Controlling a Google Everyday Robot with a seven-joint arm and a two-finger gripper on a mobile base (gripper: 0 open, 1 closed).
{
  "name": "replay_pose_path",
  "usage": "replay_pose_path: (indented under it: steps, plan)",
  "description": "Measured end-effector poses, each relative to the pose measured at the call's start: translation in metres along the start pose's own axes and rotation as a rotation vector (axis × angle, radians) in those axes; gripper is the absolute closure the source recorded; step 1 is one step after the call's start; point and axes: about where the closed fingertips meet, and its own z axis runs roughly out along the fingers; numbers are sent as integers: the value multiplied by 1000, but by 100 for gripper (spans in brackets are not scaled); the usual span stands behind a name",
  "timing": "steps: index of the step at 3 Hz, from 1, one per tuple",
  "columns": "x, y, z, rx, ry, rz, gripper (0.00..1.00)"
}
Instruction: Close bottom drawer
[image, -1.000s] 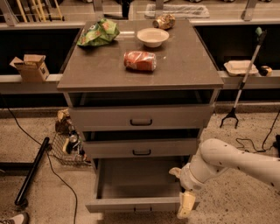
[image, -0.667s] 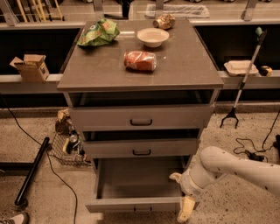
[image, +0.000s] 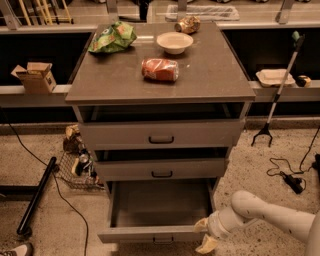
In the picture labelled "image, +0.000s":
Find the white bowl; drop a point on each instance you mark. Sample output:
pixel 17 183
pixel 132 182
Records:
pixel 174 42

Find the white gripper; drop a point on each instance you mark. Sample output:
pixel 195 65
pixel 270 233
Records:
pixel 213 227

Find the grey drawer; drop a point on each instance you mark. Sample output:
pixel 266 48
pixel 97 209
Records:
pixel 158 211
pixel 165 163
pixel 161 125

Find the grey shoe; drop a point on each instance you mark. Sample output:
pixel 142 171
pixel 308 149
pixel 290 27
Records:
pixel 21 250

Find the reacher grabber tool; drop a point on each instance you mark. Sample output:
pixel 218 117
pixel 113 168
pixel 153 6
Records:
pixel 298 41

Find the yellow tape measure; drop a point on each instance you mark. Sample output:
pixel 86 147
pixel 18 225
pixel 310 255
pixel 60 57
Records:
pixel 303 81

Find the green chip bag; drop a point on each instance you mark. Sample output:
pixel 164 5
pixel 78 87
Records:
pixel 115 38

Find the grey bottom drawer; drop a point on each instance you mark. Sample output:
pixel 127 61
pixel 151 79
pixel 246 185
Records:
pixel 158 211

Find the wire basket with items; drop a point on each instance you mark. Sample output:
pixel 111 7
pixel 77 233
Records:
pixel 77 171

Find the white takeout tray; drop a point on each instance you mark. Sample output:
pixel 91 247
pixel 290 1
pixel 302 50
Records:
pixel 271 77

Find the grey top drawer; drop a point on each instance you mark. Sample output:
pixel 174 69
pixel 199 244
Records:
pixel 161 125

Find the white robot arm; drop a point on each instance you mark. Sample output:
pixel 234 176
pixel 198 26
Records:
pixel 246 208

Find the black table leg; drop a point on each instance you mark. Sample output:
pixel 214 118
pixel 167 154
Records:
pixel 24 228

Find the brown toy figure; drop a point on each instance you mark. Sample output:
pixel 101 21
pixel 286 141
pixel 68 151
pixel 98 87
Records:
pixel 72 139

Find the grey middle drawer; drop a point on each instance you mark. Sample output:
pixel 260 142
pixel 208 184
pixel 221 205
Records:
pixel 165 163

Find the crushed gold can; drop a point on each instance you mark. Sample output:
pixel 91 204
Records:
pixel 188 25

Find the grey drawer cabinet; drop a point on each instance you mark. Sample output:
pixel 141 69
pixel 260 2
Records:
pixel 208 73

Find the small cardboard box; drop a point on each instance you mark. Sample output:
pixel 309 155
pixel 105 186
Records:
pixel 37 77

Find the black power adapter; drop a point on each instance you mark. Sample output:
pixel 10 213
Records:
pixel 294 183

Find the orange soda can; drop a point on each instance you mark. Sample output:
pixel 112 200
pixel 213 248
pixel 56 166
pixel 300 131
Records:
pixel 160 69

